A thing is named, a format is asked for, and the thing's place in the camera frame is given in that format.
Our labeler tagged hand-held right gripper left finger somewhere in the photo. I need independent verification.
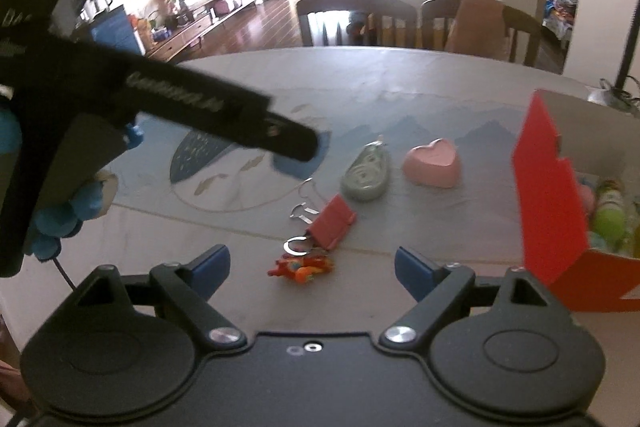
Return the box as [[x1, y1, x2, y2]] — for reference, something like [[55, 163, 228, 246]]
[[75, 244, 247, 349]]

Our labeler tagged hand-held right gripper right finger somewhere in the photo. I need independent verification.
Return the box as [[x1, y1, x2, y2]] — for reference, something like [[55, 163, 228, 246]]
[[378, 247, 551, 351]]

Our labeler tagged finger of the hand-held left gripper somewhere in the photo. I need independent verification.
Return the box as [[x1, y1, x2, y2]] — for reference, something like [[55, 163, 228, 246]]
[[124, 55, 320, 164]]

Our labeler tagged red cardboard box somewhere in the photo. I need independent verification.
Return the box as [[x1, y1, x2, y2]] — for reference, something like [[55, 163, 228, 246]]
[[511, 88, 640, 313]]

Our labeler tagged person's left hand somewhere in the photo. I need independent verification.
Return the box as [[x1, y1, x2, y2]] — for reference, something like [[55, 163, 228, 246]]
[[25, 169, 120, 261]]

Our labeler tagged grey-green correction tape dispenser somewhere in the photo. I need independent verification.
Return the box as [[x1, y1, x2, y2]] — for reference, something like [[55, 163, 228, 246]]
[[340, 134, 391, 202]]

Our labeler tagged blue box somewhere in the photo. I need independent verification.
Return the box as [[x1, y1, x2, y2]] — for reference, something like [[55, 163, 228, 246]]
[[89, 3, 147, 56]]

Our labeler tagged red binder clip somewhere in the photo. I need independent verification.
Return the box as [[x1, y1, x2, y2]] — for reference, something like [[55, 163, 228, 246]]
[[287, 194, 359, 252]]

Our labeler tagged pink heart-shaped dish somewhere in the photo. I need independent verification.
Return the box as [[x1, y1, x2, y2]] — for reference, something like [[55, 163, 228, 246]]
[[403, 138, 462, 189]]

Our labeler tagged printed table mat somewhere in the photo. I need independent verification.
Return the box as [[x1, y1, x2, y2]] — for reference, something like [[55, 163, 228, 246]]
[[0, 46, 606, 308]]

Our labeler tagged dark wooden chair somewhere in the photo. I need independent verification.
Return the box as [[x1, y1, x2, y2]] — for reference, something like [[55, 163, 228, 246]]
[[420, 0, 544, 68], [295, 0, 419, 48]]

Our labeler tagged wooden tv cabinet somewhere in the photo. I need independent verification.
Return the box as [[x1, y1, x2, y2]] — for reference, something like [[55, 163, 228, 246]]
[[144, 0, 259, 61]]

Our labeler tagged pink round object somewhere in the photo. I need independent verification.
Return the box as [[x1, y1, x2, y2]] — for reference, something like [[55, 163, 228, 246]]
[[576, 183, 599, 214]]

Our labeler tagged bottle with green cap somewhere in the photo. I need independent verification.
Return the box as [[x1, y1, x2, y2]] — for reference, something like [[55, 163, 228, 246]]
[[593, 179, 629, 252]]

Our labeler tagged pink cloth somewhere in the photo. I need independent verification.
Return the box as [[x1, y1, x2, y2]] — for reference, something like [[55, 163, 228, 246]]
[[444, 0, 507, 58]]

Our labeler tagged colourful printed blanket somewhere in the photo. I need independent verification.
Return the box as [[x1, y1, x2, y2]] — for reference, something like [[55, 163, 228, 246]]
[[542, 0, 577, 38]]

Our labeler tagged orange toy keychain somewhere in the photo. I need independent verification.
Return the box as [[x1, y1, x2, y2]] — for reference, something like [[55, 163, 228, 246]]
[[267, 234, 335, 284]]

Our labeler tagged black cable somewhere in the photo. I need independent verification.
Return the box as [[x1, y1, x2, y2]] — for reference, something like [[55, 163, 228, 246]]
[[596, 77, 640, 108]]

